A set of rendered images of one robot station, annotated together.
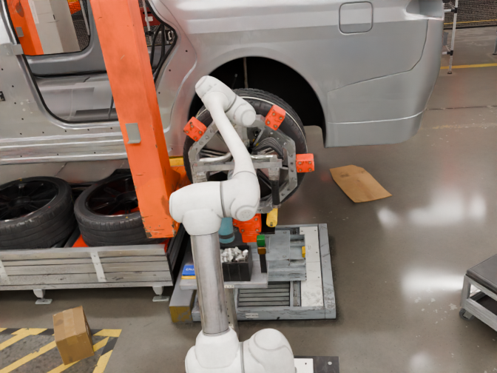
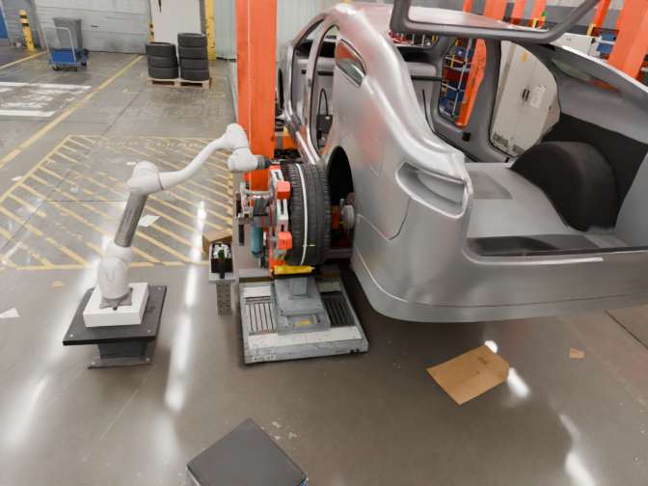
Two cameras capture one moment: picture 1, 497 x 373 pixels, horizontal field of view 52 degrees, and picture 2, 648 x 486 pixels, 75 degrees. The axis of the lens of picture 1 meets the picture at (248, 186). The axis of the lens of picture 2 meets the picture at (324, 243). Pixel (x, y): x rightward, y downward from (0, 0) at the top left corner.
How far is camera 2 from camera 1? 2.90 m
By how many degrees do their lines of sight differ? 58
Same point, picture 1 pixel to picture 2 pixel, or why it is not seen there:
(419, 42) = (398, 216)
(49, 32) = (539, 118)
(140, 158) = not seen: hidden behind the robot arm
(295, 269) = (282, 322)
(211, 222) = not seen: hidden behind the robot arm
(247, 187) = (140, 177)
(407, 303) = (269, 416)
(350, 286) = (289, 372)
